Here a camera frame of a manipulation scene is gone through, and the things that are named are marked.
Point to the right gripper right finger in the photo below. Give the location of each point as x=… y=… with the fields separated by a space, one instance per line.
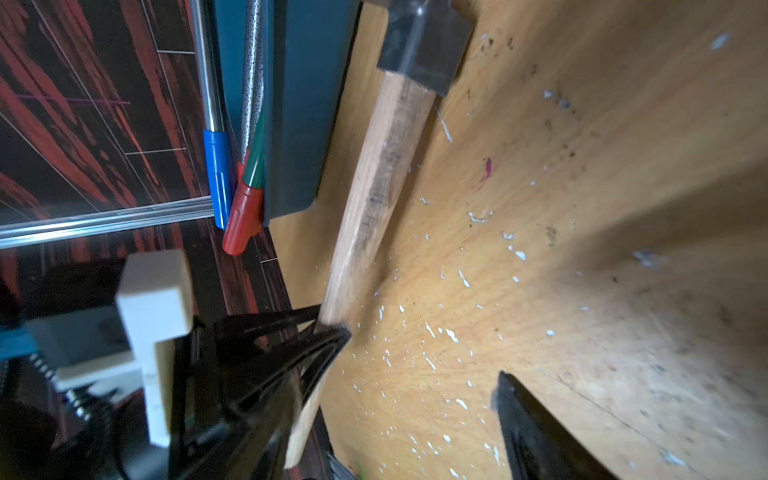
x=538 y=446

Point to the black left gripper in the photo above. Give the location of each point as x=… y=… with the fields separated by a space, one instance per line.
x=113 y=443

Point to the teal plastic storage box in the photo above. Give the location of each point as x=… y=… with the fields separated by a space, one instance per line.
x=306 y=55

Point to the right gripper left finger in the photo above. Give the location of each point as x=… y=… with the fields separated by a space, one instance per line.
x=238 y=386

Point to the wooden handle hammer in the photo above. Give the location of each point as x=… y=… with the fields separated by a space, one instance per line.
x=423 y=46

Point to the green handle red tip hoe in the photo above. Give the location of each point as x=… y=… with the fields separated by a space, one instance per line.
x=247 y=210

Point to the chrome hoe blue grip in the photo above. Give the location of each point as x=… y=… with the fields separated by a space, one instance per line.
x=215 y=137

